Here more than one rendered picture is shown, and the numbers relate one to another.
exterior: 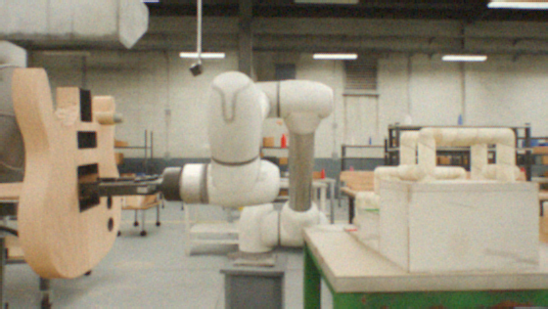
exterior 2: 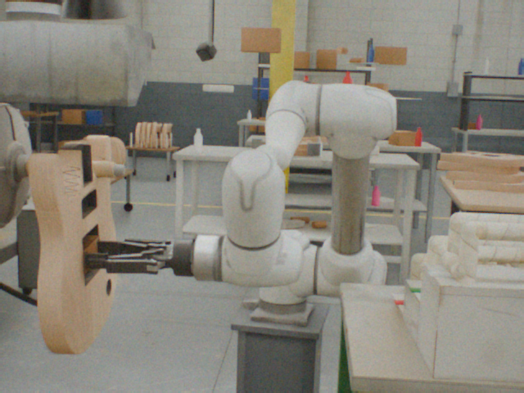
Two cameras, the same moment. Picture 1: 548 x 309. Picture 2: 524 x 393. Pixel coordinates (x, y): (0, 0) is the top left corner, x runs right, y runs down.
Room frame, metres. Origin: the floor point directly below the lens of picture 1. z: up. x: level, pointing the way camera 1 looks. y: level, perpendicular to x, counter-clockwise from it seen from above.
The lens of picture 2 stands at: (-0.48, -0.06, 1.44)
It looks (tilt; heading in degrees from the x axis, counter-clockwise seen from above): 10 degrees down; 6
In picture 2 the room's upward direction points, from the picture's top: 2 degrees clockwise
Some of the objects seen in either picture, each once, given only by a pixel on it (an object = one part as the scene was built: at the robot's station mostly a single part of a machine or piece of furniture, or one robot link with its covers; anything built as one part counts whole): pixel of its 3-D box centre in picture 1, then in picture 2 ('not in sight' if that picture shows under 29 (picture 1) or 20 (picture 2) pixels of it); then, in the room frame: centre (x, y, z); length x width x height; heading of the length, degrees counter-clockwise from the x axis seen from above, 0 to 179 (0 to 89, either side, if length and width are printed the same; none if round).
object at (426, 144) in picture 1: (426, 158); (467, 256); (0.70, -0.31, 1.15); 0.03 x 0.03 x 0.09
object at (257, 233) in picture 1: (258, 224); (287, 264); (1.61, 0.06, 0.87); 0.18 x 0.16 x 0.22; 87
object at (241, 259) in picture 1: (251, 254); (276, 304); (1.61, 0.09, 0.73); 0.22 x 0.18 x 0.06; 84
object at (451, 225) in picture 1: (453, 221); (500, 322); (0.75, -0.39, 1.02); 0.27 x 0.15 x 0.17; 95
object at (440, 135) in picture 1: (466, 135); (519, 232); (0.71, -0.39, 1.20); 0.20 x 0.03 x 0.03; 94
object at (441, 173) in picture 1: (426, 173); (487, 254); (0.87, -0.38, 1.12); 0.20 x 0.03 x 0.03; 94
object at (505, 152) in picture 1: (505, 158); not in sight; (0.71, -0.48, 1.15); 0.03 x 0.03 x 0.09
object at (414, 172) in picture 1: (411, 172); (454, 264); (0.74, -0.29, 1.12); 0.11 x 0.03 x 0.03; 5
